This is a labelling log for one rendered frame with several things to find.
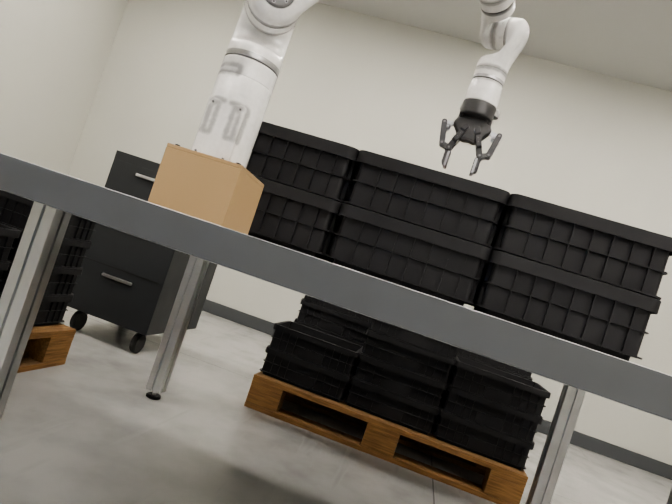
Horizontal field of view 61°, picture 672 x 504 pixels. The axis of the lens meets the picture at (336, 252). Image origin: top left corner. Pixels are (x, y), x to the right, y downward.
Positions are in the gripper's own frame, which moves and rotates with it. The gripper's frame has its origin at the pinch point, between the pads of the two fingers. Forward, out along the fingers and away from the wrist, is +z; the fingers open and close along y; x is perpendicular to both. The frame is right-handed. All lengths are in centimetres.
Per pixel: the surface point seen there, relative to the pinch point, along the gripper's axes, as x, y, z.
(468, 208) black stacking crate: -18.6, 5.3, 11.9
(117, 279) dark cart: 117, -142, 69
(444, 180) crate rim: -19.8, -0.5, 8.4
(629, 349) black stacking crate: -18, 39, 27
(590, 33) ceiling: 276, 39, -179
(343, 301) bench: -70, -2, 34
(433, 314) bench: -69, 7, 32
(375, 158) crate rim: -19.9, -14.4, 8.1
